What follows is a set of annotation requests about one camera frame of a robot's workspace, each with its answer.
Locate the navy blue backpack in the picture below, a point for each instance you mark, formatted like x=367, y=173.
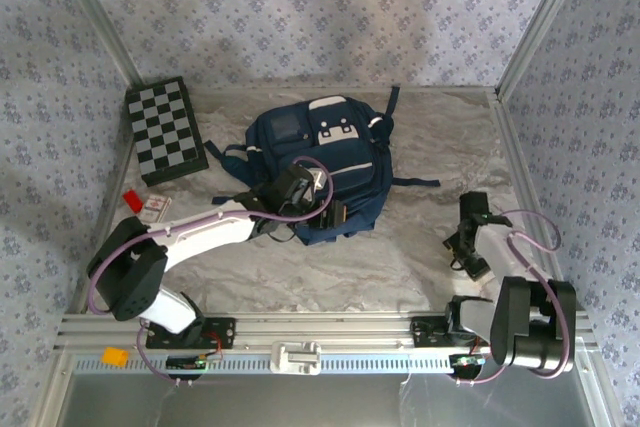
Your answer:
x=345, y=157

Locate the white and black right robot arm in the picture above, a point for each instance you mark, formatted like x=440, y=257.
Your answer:
x=525, y=327

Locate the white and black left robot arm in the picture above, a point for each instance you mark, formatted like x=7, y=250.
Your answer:
x=210, y=237

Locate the right circuit board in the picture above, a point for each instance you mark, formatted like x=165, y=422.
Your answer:
x=466, y=360

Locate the circuit board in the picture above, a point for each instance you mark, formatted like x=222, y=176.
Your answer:
x=186, y=362
x=466, y=360

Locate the playing card box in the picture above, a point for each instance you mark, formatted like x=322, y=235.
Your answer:
x=155, y=206

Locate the black grey chessboard box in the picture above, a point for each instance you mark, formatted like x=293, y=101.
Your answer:
x=160, y=127

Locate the white plastic latch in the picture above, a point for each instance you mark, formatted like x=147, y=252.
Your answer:
x=295, y=358

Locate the small red block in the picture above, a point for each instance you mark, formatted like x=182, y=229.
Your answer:
x=133, y=200

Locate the grey metal panel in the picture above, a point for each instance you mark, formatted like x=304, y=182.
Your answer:
x=320, y=402

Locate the left circuit board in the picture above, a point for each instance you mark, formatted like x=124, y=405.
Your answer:
x=186, y=362

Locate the orange block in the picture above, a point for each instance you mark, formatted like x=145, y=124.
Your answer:
x=115, y=357

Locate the aluminium right side rail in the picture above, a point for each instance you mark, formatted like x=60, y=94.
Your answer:
x=512, y=147

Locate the aluminium rail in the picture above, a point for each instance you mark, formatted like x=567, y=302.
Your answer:
x=450, y=90
x=512, y=147
x=325, y=329
x=116, y=177

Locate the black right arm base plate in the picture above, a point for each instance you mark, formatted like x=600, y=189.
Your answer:
x=425, y=331

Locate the aluminium front rail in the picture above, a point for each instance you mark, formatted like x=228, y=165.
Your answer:
x=325, y=329

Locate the aluminium back rail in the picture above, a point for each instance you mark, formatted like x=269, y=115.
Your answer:
x=450, y=90

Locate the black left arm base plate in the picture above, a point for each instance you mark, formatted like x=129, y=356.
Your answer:
x=225, y=332

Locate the aluminium left side rail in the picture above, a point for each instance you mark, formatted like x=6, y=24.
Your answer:
x=116, y=177

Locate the aluminium right corner post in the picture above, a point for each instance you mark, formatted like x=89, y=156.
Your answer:
x=540, y=22

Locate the aluminium corner post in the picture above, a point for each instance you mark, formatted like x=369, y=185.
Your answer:
x=540, y=22
x=100, y=22

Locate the aluminium left corner post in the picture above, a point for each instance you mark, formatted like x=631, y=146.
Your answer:
x=100, y=22

